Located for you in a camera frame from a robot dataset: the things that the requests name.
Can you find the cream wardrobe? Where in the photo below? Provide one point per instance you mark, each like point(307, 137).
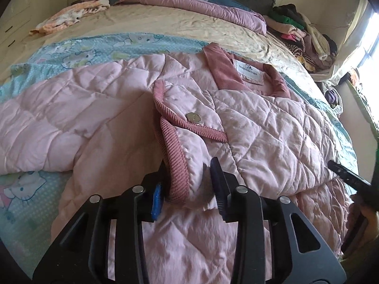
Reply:
point(17, 14)

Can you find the orange and white floral cloth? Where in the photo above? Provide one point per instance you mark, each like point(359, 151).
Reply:
point(68, 16)

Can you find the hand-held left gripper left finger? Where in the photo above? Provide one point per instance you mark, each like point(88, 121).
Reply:
point(156, 202)

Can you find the pink quilted jacket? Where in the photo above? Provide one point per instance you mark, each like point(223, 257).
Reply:
point(260, 130)

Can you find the clothes on window sill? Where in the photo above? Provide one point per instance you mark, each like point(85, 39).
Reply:
point(361, 88)

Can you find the window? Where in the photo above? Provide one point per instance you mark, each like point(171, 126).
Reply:
point(373, 35)

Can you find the beige bed cover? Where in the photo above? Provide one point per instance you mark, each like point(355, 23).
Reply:
point(177, 26)

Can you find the pink and dark floral quilt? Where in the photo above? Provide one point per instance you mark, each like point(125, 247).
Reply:
point(207, 9)

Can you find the pile of mixed clothes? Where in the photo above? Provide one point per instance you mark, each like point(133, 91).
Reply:
point(296, 26)

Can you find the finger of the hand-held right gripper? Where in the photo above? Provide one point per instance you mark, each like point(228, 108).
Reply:
point(349, 174)
point(355, 232)

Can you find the cream curtain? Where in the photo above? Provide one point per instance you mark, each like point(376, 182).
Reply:
point(352, 44)

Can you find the bag of clothes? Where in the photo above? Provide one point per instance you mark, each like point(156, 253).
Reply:
point(331, 97)

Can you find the cartoon cat printed sheet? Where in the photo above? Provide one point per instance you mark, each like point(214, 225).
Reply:
point(29, 189)

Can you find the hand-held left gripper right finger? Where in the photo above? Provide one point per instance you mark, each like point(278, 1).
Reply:
point(218, 185)

